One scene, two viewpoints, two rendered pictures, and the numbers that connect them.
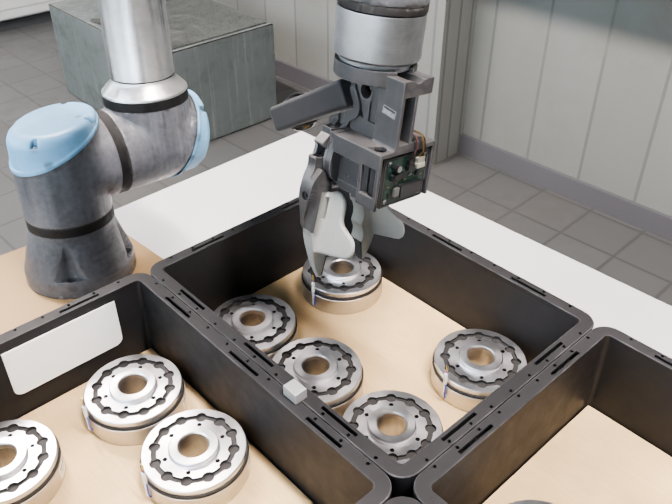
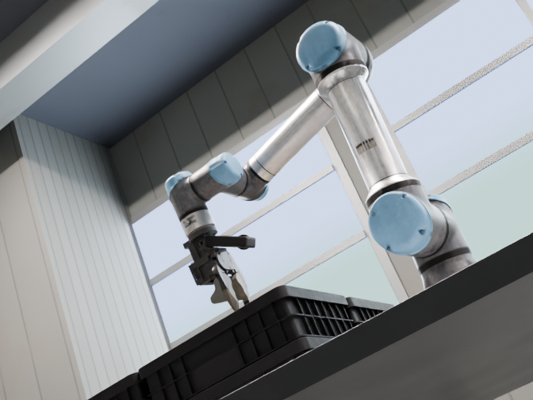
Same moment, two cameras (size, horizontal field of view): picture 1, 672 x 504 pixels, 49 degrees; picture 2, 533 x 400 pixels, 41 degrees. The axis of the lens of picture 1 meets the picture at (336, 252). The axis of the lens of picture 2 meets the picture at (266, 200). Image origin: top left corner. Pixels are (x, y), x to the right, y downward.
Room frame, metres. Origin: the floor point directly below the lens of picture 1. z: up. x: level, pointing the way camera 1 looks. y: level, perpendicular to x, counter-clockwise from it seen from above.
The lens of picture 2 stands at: (2.10, -0.49, 0.50)
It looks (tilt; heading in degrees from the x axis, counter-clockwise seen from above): 25 degrees up; 157
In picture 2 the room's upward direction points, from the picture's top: 23 degrees counter-clockwise
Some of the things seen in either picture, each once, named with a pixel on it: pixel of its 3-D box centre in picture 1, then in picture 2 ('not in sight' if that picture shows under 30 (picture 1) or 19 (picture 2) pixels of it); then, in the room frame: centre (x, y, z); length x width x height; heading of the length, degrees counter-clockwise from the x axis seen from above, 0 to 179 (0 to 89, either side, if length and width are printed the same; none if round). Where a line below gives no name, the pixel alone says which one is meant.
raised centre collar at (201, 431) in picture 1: (193, 446); not in sight; (0.47, 0.14, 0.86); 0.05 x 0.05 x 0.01
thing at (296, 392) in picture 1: (295, 391); not in sight; (0.47, 0.04, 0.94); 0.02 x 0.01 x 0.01; 43
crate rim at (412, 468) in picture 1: (361, 301); (246, 337); (0.62, -0.03, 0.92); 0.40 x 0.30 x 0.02; 43
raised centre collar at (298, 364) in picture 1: (315, 366); not in sight; (0.58, 0.02, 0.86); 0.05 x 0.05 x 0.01
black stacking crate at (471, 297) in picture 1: (360, 336); (254, 359); (0.62, -0.03, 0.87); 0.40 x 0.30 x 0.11; 43
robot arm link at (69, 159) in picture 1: (64, 162); (429, 230); (0.86, 0.36, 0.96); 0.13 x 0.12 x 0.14; 131
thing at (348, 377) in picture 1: (315, 369); not in sight; (0.58, 0.02, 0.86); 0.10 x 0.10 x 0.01
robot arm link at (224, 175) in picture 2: not in sight; (220, 177); (0.68, 0.04, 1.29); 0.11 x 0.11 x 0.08; 41
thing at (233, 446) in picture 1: (194, 449); not in sight; (0.47, 0.14, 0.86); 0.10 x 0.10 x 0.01
